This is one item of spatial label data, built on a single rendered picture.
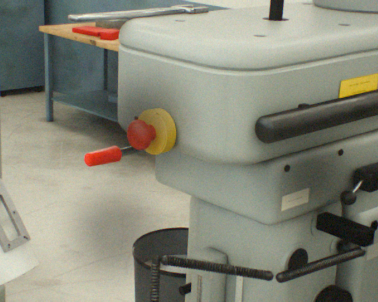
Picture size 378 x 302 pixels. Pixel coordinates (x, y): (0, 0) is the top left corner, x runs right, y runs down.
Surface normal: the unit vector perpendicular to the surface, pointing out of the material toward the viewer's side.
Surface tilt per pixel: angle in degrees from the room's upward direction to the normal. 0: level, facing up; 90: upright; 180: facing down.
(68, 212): 0
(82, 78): 90
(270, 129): 90
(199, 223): 90
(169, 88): 90
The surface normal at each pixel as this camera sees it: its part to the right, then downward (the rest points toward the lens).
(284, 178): 0.70, 0.25
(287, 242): 0.47, 0.29
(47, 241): 0.04, -0.95
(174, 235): 0.22, 0.24
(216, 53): -0.40, -0.22
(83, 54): -0.71, 0.18
